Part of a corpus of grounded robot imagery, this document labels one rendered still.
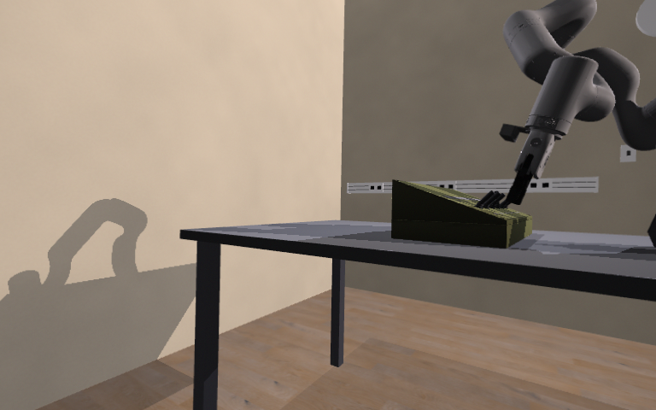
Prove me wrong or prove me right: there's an olive-yellow switch panel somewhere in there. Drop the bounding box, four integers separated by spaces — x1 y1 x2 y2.
391 179 532 249

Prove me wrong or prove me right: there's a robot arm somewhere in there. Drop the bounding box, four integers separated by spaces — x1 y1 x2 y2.
499 0 656 151

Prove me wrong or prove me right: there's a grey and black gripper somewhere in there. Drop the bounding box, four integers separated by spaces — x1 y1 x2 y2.
506 129 562 205

